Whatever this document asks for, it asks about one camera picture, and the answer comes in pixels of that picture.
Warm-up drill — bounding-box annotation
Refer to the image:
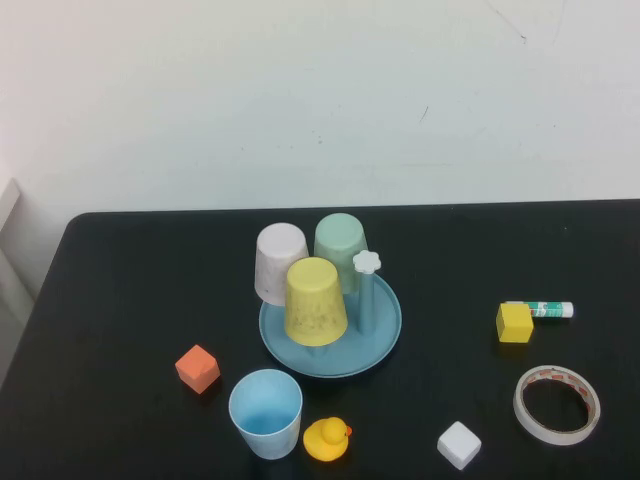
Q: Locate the light blue plastic cup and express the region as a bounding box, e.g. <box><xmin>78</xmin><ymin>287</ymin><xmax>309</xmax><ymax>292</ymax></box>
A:
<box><xmin>228</xmin><ymin>368</ymin><xmax>304</xmax><ymax>461</ymax></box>

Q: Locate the mint green plastic cup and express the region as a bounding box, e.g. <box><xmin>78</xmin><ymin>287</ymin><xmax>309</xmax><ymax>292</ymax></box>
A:
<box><xmin>313</xmin><ymin>212</ymin><xmax>370</xmax><ymax>295</ymax></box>

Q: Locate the pale pink plastic cup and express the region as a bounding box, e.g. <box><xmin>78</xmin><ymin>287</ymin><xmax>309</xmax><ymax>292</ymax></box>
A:
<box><xmin>253</xmin><ymin>222</ymin><xmax>310</xmax><ymax>307</ymax></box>

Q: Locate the yellow plastic cup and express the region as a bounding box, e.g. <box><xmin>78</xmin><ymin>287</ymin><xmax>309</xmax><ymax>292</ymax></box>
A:
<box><xmin>283</xmin><ymin>256</ymin><xmax>349</xmax><ymax>347</ymax></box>

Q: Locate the blue cup stand with pegs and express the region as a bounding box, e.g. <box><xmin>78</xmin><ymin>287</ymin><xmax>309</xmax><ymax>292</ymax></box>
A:
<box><xmin>258</xmin><ymin>251</ymin><xmax>403</xmax><ymax>379</ymax></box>

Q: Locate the orange cube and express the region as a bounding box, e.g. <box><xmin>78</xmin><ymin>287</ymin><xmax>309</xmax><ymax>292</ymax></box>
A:
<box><xmin>174</xmin><ymin>343</ymin><xmax>222</xmax><ymax>396</ymax></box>

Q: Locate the yellow rubber duck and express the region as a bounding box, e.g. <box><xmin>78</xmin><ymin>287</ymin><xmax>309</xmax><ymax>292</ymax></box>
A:
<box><xmin>302</xmin><ymin>416</ymin><xmax>354</xmax><ymax>462</ymax></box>

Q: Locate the yellow cube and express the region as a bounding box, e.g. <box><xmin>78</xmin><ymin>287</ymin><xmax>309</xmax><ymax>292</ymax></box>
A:
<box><xmin>495</xmin><ymin>302</ymin><xmax>535</xmax><ymax>344</ymax></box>

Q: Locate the white green glue stick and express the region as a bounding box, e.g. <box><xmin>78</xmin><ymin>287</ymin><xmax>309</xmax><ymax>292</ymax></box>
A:
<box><xmin>504</xmin><ymin>300</ymin><xmax>575</xmax><ymax>320</ymax></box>

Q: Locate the white cube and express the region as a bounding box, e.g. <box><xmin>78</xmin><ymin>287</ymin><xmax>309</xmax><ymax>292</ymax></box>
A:
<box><xmin>436</xmin><ymin>420</ymin><xmax>483</xmax><ymax>471</ymax></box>

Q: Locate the white tape roll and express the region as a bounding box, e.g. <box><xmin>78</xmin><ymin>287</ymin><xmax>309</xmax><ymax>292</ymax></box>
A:
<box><xmin>513</xmin><ymin>364</ymin><xmax>602</xmax><ymax>447</ymax></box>

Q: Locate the white side panel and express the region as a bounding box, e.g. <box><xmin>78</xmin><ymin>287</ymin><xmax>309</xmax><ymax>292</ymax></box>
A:
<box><xmin>0</xmin><ymin>177</ymin><xmax>39</xmax><ymax>386</ymax></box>

